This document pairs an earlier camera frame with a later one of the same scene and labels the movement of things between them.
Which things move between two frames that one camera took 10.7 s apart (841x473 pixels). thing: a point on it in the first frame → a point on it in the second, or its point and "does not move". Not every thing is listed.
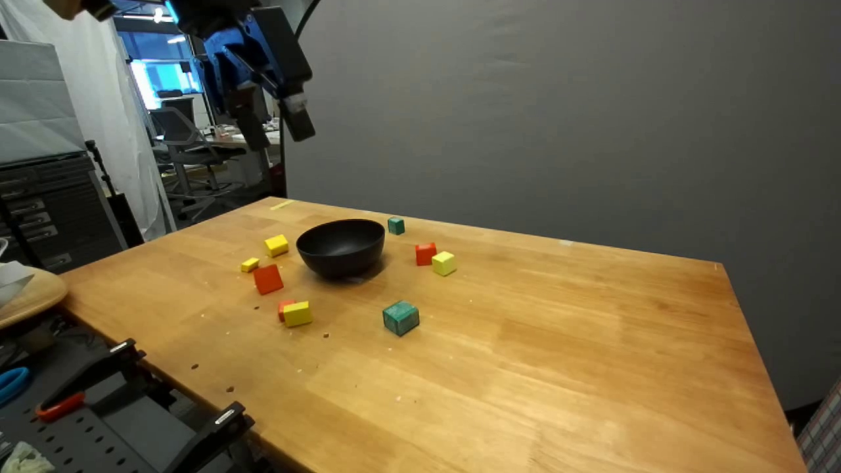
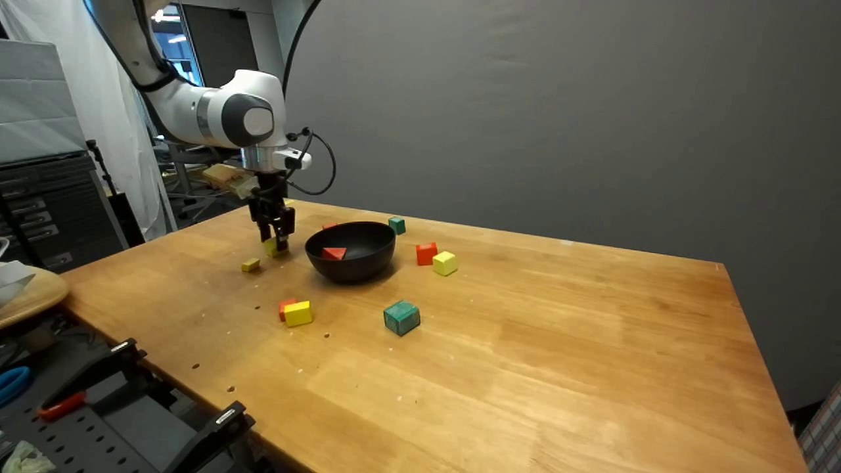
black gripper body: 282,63 → 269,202
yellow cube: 278,245 does not move
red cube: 424,252 does not move
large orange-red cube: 269,278 → 334,252
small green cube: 396,226 does not move
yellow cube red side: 295,316 does not move
